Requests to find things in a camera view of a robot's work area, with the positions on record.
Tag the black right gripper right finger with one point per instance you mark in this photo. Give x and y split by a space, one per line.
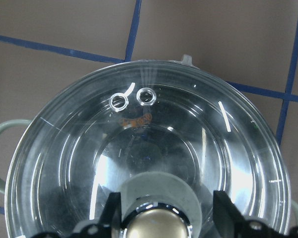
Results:
230 223

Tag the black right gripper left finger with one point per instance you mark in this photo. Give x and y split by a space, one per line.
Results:
107 226

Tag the glass pot lid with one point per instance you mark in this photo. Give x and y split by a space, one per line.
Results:
144 116

